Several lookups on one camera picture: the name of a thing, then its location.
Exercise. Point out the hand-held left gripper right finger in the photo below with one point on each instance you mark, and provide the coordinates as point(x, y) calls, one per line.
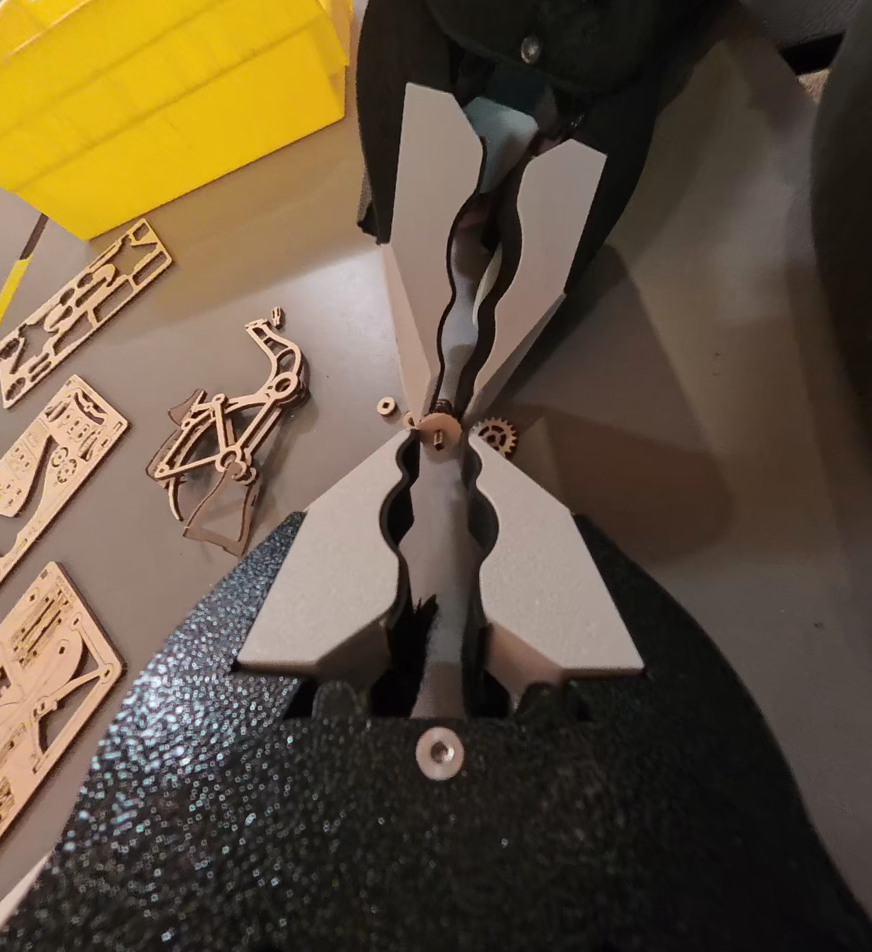
point(555, 595)

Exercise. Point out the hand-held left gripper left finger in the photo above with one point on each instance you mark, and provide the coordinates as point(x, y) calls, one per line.
point(324, 587)

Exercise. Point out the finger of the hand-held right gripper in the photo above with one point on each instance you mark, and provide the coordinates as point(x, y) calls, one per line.
point(421, 201)
point(555, 223)

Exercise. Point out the wooden gear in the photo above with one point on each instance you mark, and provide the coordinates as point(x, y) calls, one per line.
point(497, 439)

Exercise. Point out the wooden model frame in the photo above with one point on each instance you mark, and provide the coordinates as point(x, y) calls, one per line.
point(220, 446)

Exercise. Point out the wooden gear axle assembly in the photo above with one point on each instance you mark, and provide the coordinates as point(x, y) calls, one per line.
point(436, 431)

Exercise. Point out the wooden parts sheet curved cutout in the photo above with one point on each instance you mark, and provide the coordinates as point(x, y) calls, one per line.
point(71, 439)

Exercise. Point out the wooden parts sheet slotted strips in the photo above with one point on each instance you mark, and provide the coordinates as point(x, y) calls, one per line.
point(34, 706)

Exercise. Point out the emptied wooden parts sheet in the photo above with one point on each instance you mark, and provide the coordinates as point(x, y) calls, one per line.
point(56, 335)

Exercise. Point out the person's right hand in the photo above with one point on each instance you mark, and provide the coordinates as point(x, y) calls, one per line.
point(480, 230)

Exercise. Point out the yellow plastic bin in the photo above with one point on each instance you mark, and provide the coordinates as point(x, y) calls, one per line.
point(146, 111)

